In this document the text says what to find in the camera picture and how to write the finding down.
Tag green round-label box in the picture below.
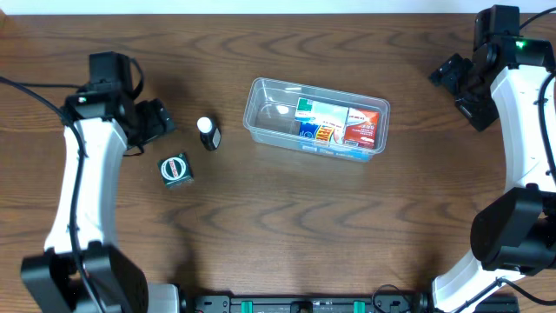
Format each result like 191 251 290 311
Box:
157 153 194 189

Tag dark bottle white cap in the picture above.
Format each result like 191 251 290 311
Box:
197 117 222 151

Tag red medicine box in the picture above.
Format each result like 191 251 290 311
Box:
344 108 380 150

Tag clear plastic container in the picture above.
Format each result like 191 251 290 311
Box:
243 77 390 162

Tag blue Kool Fever box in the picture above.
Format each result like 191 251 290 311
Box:
299 122 344 144

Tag white Panadol box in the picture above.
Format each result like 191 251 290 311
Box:
295 97 348 128

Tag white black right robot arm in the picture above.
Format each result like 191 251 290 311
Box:
429 34 555 312

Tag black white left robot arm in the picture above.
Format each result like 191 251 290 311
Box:
21 95 182 312

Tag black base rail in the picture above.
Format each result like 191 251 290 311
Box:
181 291 439 313

